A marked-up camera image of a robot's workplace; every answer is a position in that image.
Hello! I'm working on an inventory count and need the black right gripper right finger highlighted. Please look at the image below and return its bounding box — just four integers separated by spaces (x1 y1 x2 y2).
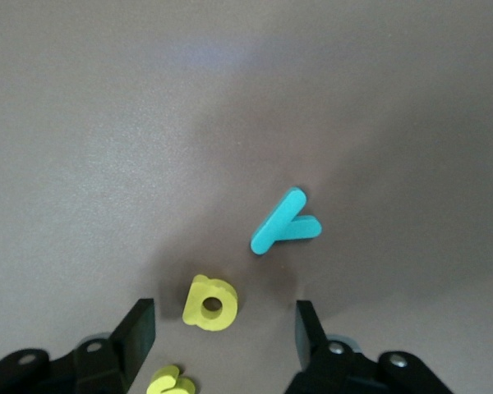
283 300 455 394

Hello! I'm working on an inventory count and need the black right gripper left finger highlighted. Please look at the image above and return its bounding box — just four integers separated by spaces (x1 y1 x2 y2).
0 298 156 394

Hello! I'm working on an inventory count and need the yellow letter a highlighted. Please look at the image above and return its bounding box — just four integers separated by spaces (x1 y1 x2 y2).
182 274 238 332

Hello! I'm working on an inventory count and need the teal letter y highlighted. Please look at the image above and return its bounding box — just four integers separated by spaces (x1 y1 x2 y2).
250 186 323 255

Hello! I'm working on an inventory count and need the yellow letter s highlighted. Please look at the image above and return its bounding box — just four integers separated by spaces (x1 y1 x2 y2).
146 364 198 394

